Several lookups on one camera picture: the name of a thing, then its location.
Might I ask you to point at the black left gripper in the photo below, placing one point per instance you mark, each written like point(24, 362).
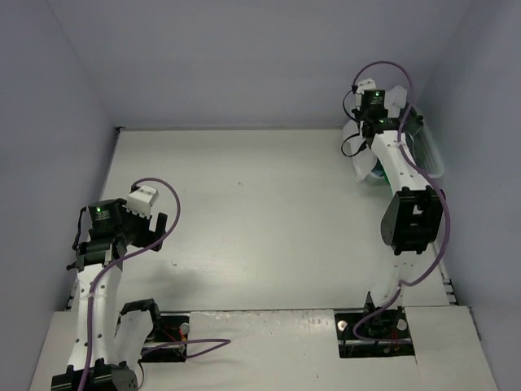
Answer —
point(148, 233)

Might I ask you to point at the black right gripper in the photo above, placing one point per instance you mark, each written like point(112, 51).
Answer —
point(362, 115)

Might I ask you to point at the green t-shirt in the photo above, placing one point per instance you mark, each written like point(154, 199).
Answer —
point(388, 185)

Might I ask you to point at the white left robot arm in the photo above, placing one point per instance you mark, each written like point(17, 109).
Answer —
point(108, 343)

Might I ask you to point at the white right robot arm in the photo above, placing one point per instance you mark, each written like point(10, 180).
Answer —
point(412, 219)

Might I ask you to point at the light blue t-shirt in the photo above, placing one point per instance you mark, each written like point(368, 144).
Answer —
point(377, 175)

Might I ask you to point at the white plastic laundry basket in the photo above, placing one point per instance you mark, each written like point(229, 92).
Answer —
point(425, 152)

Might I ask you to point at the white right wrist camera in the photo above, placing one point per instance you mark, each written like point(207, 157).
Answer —
point(360, 87)

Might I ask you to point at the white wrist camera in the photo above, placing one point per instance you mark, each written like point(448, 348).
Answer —
point(140, 201)
point(360, 87)

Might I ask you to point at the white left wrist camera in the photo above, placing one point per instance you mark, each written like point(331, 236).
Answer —
point(140, 201)

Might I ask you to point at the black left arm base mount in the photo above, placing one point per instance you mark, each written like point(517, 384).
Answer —
point(174, 327)

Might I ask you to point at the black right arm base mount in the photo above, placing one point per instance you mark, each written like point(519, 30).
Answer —
point(386, 335)

